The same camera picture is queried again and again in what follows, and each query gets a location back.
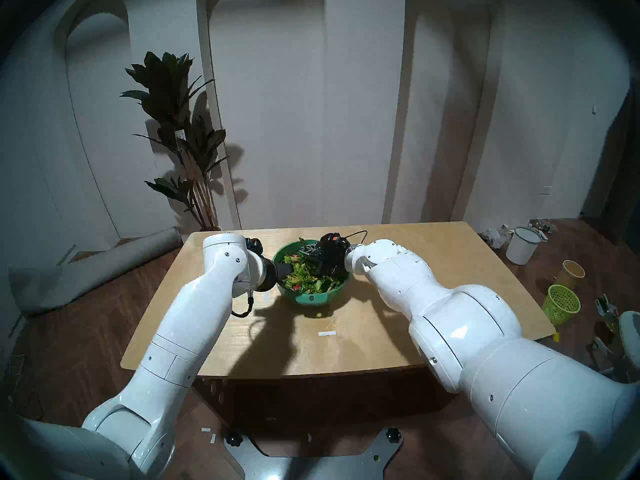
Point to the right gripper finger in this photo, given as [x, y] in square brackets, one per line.
[316, 259]
[312, 251]

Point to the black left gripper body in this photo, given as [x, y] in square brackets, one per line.
[269, 276]

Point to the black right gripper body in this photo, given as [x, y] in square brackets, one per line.
[332, 261]

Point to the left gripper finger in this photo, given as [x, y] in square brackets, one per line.
[284, 270]

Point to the chopped lettuce tomato salad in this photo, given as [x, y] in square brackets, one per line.
[305, 279]

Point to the green salad bowl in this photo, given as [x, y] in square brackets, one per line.
[310, 300]

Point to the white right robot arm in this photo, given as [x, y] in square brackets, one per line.
[450, 324]

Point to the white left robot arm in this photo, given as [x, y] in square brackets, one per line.
[195, 324]

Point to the crumpled plastic trash pile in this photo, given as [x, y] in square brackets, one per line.
[495, 237]

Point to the black base knob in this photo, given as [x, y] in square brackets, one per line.
[233, 439]
[393, 434]

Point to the white plant label tag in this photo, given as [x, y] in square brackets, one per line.
[180, 135]

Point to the rolled grey floor mat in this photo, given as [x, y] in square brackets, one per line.
[95, 269]

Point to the white bucket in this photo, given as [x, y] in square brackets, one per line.
[521, 249]

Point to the tall dark potted plant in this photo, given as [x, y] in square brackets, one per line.
[167, 94]

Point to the small floor clutter pile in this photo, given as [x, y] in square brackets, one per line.
[542, 225]

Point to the green mesh basket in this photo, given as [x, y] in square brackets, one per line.
[561, 304]

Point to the tan paper bin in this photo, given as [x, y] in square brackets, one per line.
[570, 275]

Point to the green white floor tools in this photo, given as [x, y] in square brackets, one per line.
[606, 314]

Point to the white chair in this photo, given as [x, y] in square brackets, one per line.
[630, 334]

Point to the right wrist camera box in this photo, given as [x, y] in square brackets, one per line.
[334, 240]

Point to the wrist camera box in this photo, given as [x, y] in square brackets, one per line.
[255, 246]
[334, 240]

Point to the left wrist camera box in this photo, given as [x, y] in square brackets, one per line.
[255, 246]

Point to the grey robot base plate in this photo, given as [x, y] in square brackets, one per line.
[310, 464]

